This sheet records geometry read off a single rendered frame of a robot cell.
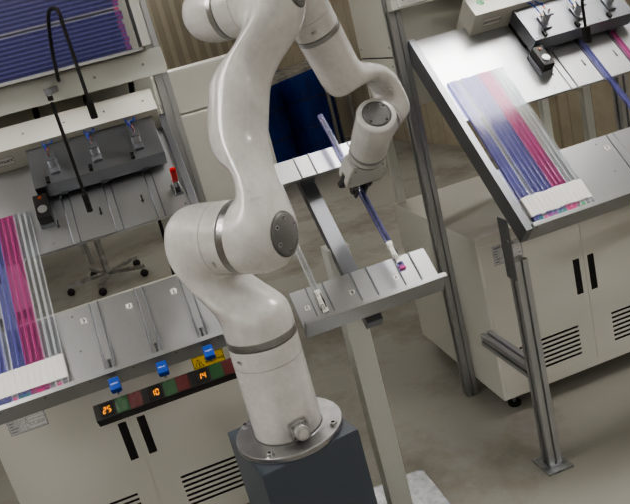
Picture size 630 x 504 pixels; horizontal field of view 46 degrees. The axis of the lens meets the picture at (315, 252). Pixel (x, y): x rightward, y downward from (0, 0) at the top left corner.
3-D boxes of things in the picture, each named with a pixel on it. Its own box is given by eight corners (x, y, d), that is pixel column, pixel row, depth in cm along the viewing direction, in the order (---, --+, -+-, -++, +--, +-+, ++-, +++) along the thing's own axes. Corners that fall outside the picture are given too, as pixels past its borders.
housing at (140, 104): (166, 141, 211) (157, 108, 199) (-9, 192, 202) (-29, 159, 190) (158, 121, 215) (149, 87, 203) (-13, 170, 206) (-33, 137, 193)
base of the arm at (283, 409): (362, 429, 124) (336, 330, 118) (260, 479, 117) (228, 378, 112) (314, 390, 141) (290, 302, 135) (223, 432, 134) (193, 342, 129)
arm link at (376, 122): (364, 122, 166) (342, 151, 162) (372, 86, 154) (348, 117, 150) (396, 141, 164) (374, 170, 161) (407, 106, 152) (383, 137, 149)
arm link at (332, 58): (332, -7, 148) (390, 108, 167) (287, 44, 142) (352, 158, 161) (366, -10, 142) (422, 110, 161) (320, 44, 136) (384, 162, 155)
